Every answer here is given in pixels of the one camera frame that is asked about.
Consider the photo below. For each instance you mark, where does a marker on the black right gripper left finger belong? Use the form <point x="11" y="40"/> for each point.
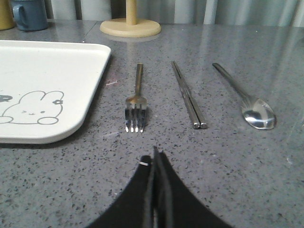
<point x="134" y="206"/>

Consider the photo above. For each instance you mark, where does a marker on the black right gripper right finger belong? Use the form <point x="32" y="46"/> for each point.
<point x="175" y="205"/>

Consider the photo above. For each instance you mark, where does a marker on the silver metal chopstick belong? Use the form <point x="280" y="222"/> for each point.
<point x="193" y="117"/>
<point x="203" y="123"/>

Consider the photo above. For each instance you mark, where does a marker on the silver metal fork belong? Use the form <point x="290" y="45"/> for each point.
<point x="136" y="106"/>

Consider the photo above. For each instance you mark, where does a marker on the silver metal spoon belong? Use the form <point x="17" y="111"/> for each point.
<point x="256" y="112"/>

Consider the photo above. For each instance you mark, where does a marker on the cream rabbit print tray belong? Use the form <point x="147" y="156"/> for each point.
<point x="46" y="88"/>

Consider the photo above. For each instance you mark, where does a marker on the wooden mug tree stand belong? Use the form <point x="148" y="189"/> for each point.
<point x="131" y="26"/>

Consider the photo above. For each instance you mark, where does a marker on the grey pleated curtain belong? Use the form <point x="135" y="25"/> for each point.
<point x="280" y="13"/>

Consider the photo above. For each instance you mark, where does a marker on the blue enamel mug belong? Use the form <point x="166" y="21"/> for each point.
<point x="29" y="15"/>

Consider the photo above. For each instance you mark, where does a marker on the yellow enamel mug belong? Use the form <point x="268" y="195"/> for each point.
<point x="6" y="17"/>

